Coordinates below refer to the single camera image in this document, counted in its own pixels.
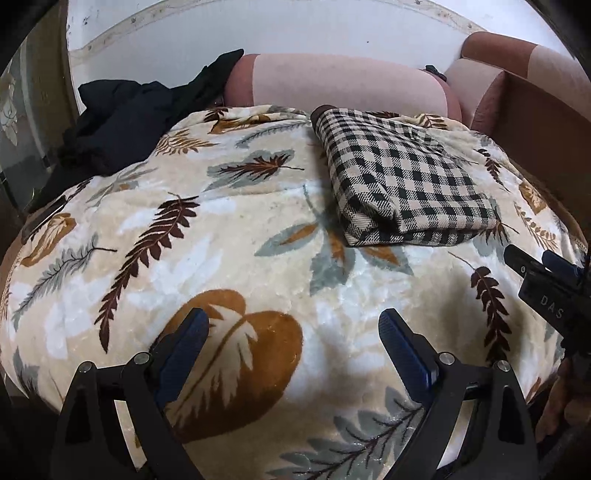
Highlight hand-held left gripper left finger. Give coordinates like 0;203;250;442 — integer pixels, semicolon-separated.
48;307;211;480

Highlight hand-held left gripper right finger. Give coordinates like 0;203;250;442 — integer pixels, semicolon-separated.
378;308;541;480

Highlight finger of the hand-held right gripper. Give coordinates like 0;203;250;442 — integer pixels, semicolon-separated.
503;244;543;280
541;249;583;282

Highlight black beige checked garment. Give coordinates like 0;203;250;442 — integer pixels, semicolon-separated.
310;105;499;247

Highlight black clothes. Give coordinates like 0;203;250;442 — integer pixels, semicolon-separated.
28;48;245;213

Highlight person's right hand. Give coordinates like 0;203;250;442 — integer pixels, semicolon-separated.
536;355;589;439

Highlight leaf print blanket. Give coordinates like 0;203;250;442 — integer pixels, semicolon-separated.
0;104;587;480

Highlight brown bed side panel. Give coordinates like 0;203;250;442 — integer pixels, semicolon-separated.
471;71;591;245

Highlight pink brown bolster pillow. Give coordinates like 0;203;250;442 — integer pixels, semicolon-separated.
462;31;591;118
225;53;462;123
445;58;509;134

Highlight dark flat device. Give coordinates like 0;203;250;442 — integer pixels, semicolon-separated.
21;196;68;243

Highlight wooden glass-panel door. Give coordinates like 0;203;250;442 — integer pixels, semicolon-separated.
0;46;79;217

